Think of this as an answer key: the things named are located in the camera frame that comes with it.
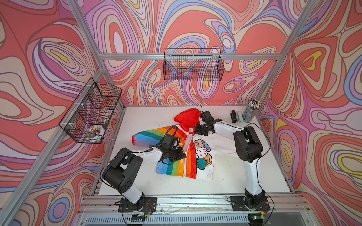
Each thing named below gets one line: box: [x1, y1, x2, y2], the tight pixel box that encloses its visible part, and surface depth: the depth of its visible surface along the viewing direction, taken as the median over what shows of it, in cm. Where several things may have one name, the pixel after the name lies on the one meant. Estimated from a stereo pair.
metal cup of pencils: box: [242, 98, 262, 123], surface depth 101 cm
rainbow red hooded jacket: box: [131, 108, 217, 181], surface depth 91 cm
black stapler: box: [230, 110, 237, 124], surface depth 112 cm
